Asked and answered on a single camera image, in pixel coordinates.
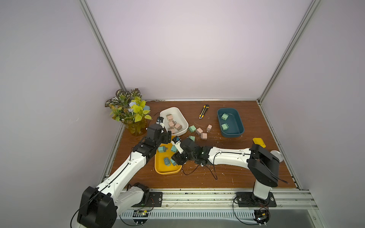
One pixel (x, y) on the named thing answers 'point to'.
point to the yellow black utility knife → (205, 108)
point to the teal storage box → (230, 123)
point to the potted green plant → (129, 109)
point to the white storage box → (174, 121)
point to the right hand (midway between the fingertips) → (173, 152)
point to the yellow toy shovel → (259, 141)
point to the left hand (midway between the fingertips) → (167, 130)
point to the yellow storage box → (160, 166)
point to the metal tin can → (277, 154)
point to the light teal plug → (162, 149)
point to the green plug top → (192, 128)
